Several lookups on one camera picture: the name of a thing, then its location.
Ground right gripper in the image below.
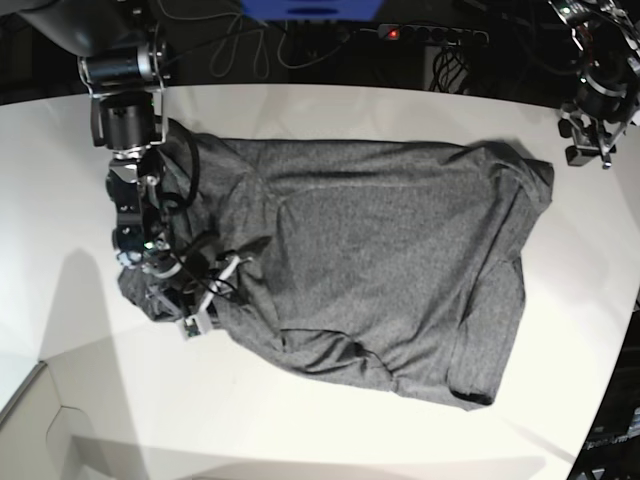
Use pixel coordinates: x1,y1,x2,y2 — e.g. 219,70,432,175
118,234,273,343

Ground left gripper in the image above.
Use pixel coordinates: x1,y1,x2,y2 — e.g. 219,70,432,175
558,74,639,168

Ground grey t-shirt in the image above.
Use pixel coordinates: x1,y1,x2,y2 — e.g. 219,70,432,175
117,117,556,412

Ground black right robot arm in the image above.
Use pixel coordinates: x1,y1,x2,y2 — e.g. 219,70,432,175
18,1,240,332

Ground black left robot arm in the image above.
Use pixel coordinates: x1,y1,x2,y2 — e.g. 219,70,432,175
550,1,639,169

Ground black power strip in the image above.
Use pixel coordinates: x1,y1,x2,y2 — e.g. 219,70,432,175
377,23,490,47

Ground blue box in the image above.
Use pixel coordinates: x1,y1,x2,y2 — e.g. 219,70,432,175
241,0,383,21

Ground grey cables behind table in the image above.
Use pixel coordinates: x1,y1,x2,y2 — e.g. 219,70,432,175
209,9,351,79

